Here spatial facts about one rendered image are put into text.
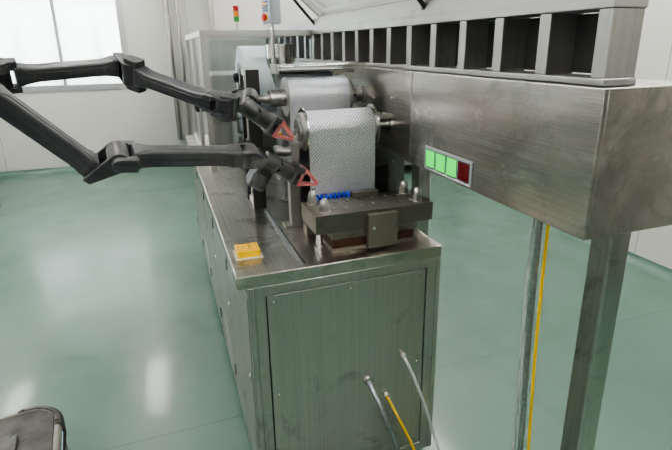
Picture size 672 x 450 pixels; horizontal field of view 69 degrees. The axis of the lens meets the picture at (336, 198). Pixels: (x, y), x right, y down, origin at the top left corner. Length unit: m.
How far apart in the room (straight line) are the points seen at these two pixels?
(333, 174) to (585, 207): 0.87
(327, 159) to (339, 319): 0.52
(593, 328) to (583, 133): 0.52
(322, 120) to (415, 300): 0.67
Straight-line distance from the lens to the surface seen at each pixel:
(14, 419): 2.28
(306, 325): 1.56
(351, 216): 1.52
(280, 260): 1.52
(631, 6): 1.08
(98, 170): 1.47
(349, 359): 1.68
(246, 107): 1.60
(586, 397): 1.48
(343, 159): 1.68
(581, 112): 1.08
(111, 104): 7.16
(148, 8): 7.12
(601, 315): 1.36
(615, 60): 1.07
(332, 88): 1.89
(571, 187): 1.11
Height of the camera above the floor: 1.52
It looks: 17 degrees down
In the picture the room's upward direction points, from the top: 1 degrees counter-clockwise
